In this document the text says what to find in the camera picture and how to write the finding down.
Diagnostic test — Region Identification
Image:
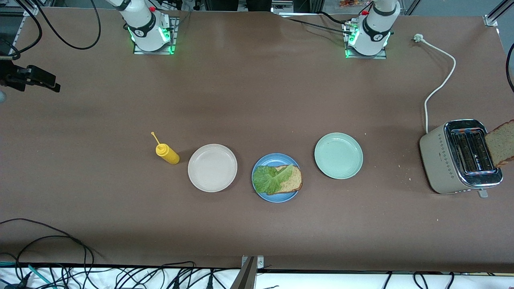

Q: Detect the white lower shelf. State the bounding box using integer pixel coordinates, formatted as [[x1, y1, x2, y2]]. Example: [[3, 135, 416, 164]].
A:
[[0, 267, 514, 289]]

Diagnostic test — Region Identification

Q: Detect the aluminium frame profile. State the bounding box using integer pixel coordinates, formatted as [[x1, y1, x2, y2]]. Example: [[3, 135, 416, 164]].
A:
[[0, 0, 39, 16], [484, 0, 514, 27]]

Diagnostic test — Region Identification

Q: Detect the beige plate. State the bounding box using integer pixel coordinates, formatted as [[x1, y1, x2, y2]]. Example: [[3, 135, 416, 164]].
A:
[[188, 144, 238, 193]]

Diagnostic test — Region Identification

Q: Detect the teal cable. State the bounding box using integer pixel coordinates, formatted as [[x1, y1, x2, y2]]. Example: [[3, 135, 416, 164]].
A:
[[0, 261, 57, 289]]

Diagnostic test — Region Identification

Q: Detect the yellow squeeze bottle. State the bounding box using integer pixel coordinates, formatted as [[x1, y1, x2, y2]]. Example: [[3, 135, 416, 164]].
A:
[[151, 132, 180, 165]]

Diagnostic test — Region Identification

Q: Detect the beige chrome toaster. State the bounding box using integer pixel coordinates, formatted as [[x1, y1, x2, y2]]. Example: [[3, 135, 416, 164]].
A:
[[419, 119, 504, 199]]

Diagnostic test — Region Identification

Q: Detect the black base cable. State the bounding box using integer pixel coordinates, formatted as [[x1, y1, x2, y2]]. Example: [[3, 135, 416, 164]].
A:
[[279, 12, 354, 35]]

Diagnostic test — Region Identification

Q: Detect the light green plate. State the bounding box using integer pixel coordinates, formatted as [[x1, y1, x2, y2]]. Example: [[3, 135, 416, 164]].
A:
[[314, 132, 364, 179]]

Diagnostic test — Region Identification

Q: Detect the grey metal bracket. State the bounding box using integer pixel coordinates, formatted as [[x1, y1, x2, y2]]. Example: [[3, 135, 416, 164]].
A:
[[231, 256, 265, 289]]

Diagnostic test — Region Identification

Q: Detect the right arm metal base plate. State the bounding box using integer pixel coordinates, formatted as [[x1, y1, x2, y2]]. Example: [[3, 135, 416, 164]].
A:
[[133, 16, 179, 55]]

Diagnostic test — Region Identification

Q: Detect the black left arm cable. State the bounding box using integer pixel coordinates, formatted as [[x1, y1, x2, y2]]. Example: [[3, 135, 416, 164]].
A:
[[506, 42, 514, 94]]

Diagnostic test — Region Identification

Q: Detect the blue plate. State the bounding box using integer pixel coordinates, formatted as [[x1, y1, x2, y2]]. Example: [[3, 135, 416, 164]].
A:
[[251, 153, 302, 203]]

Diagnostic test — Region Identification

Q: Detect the white toaster power cable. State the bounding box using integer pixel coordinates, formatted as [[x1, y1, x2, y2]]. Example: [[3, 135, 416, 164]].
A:
[[414, 34, 457, 135]]

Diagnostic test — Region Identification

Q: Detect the black looped cable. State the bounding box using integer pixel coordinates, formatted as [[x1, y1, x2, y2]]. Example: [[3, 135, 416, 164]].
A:
[[0, 218, 95, 277]]

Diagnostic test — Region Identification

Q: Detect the green lettuce leaf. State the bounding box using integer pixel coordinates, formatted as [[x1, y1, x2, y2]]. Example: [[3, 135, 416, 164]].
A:
[[252, 164, 294, 195]]

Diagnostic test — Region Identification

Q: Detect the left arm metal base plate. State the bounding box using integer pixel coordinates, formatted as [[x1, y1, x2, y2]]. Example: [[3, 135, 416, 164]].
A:
[[343, 22, 388, 60]]

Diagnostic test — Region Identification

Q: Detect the brown bread slice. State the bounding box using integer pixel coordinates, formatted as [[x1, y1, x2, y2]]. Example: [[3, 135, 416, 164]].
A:
[[270, 165, 303, 195], [484, 119, 514, 168]]

